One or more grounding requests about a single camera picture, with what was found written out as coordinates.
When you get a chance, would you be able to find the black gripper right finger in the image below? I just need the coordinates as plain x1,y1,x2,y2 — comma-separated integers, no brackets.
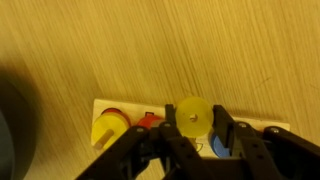
212,105,235,148

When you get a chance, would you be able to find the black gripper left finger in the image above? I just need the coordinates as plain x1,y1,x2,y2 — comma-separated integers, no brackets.
165,104,176,125

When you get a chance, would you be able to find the wooden peg board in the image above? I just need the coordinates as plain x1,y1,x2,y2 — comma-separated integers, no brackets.
91,98,291,159

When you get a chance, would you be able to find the black bowl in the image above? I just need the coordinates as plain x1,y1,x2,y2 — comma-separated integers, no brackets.
0,77,37,180

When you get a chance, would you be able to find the red ring on peg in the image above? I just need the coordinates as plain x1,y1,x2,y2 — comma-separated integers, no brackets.
136,114,165,130

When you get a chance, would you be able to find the blue ring on board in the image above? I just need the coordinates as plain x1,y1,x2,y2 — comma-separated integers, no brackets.
208,131,232,159

